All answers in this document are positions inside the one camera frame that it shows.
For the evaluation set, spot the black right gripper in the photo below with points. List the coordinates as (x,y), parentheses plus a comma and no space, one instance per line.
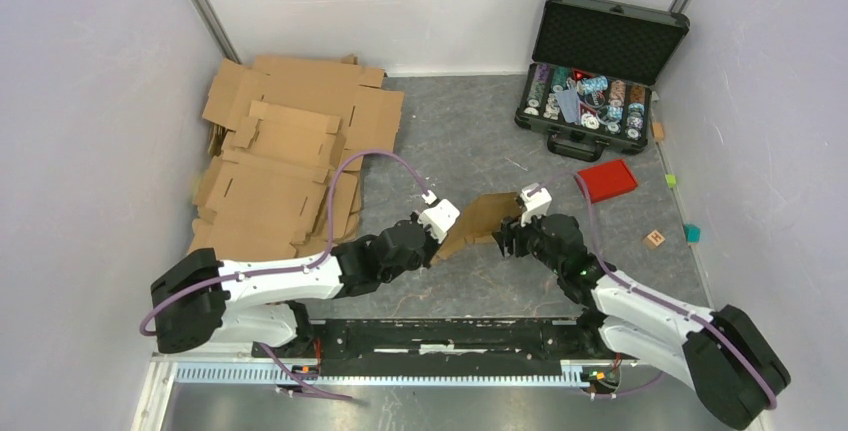
(513,230)

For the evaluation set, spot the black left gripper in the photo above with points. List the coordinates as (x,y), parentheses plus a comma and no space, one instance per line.
(433,245)

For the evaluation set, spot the brown cardboard box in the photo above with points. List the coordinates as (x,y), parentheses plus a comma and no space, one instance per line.
(478,221)

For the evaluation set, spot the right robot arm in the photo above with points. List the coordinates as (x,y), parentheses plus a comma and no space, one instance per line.
(720,354)

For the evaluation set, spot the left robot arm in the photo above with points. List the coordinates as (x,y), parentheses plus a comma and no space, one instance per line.
(204,299)

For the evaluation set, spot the red flat box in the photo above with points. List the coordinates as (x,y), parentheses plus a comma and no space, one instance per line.
(606,181)

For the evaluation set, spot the wooden letter cube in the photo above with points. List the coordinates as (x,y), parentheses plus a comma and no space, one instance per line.
(654,239)

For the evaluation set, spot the teal cube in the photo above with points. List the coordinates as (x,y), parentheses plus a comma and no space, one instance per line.
(692,233)

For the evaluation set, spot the black poker chip case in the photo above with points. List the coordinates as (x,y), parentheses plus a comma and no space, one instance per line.
(593,64)

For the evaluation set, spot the small orange wooden block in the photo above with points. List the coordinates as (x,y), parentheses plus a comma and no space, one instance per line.
(658,131)

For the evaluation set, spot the stack of flat cardboard boxes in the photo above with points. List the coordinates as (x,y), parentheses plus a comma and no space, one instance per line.
(285,172)

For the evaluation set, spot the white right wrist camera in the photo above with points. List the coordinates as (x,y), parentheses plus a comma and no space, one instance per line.
(534,201)

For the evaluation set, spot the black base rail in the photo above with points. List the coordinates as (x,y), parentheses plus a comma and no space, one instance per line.
(445,348)

